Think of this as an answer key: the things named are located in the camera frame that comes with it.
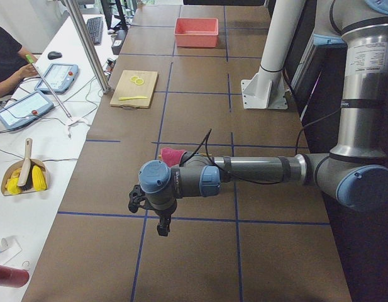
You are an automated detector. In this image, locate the pink plastic bin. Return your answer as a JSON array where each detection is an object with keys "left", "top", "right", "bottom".
[{"left": 174, "top": 18, "right": 219, "bottom": 48}]

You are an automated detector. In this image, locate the white pillar with base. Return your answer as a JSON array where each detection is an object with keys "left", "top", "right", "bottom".
[{"left": 241, "top": 0, "right": 305, "bottom": 109}]

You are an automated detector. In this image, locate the metal pole green handle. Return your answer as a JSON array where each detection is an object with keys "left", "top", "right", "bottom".
[{"left": 25, "top": 54, "right": 90, "bottom": 138}]

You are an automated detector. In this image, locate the aluminium frame post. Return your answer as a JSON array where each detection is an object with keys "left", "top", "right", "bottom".
[{"left": 64, "top": 0, "right": 111, "bottom": 94}]

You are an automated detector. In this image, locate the yellow plastic knife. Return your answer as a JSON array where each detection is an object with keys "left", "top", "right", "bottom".
[{"left": 118, "top": 96, "right": 148, "bottom": 101}]

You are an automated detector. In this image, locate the lemon slice near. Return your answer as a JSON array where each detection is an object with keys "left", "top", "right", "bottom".
[{"left": 135, "top": 78, "right": 145, "bottom": 86}]

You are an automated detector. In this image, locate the teach pendant near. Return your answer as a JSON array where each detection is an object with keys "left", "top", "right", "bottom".
[{"left": 0, "top": 91, "right": 53, "bottom": 130}]

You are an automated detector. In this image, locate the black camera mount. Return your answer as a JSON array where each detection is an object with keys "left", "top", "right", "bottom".
[{"left": 128, "top": 184, "right": 152, "bottom": 213}]

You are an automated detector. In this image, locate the seated person in black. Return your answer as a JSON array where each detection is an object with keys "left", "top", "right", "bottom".
[{"left": 0, "top": 26, "right": 37, "bottom": 98}]

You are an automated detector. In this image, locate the bamboo cutting board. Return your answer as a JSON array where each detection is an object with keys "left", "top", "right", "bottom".
[{"left": 109, "top": 70, "right": 158, "bottom": 109}]

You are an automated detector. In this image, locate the pink grey cleaning cloth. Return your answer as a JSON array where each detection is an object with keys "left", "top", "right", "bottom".
[{"left": 160, "top": 147, "right": 187, "bottom": 167}]

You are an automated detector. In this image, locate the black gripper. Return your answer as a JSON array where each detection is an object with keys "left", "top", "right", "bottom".
[{"left": 155, "top": 206, "right": 175, "bottom": 236}]

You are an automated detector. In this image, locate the teach pendant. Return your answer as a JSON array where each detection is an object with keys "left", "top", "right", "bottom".
[
  {"left": 0, "top": 91, "right": 53, "bottom": 130},
  {"left": 43, "top": 63, "right": 79, "bottom": 94}
]

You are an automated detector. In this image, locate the teach pendant far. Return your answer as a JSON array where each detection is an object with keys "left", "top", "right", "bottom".
[{"left": 43, "top": 63, "right": 79, "bottom": 94}]

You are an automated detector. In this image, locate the black computer mouse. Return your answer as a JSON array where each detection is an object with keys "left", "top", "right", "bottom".
[{"left": 47, "top": 51, "right": 62, "bottom": 60}]

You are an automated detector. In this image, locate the black keyboard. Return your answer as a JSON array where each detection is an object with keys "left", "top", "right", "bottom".
[{"left": 86, "top": 17, "right": 103, "bottom": 45}]

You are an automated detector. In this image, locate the dark red cylinder bottle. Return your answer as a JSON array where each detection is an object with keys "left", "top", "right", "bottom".
[{"left": 0, "top": 265, "right": 30, "bottom": 288}]

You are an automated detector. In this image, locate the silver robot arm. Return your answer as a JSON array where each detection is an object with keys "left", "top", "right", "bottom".
[{"left": 128, "top": 1, "right": 388, "bottom": 236}]

